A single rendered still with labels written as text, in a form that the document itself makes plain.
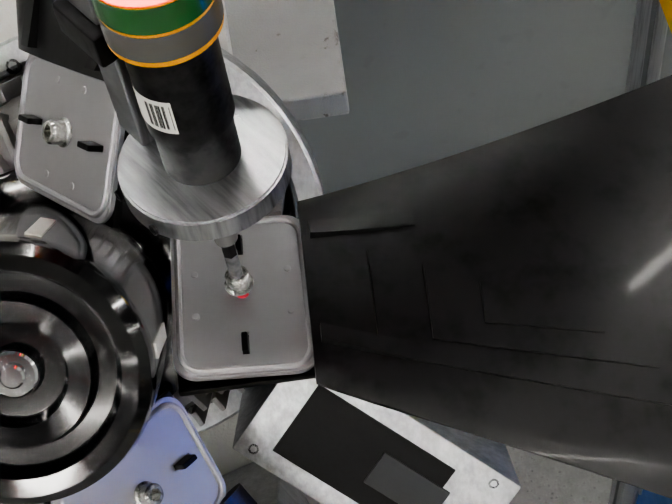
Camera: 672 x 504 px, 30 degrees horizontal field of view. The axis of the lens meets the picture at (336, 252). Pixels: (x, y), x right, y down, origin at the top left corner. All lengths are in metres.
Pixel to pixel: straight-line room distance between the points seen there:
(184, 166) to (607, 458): 0.23
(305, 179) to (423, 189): 0.15
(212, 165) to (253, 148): 0.02
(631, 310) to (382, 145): 1.02
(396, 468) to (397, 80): 0.86
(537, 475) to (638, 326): 1.26
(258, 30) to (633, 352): 0.67
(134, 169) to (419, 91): 1.03
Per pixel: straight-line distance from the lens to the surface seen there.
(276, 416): 0.69
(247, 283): 0.57
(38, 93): 0.60
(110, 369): 0.54
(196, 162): 0.48
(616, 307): 0.59
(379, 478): 0.71
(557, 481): 1.84
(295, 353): 0.56
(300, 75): 1.12
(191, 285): 0.58
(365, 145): 1.58
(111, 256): 0.55
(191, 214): 0.48
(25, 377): 0.54
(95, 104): 0.56
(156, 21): 0.42
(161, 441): 0.63
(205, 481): 0.65
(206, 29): 0.43
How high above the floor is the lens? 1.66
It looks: 54 degrees down
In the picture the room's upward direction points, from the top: 10 degrees counter-clockwise
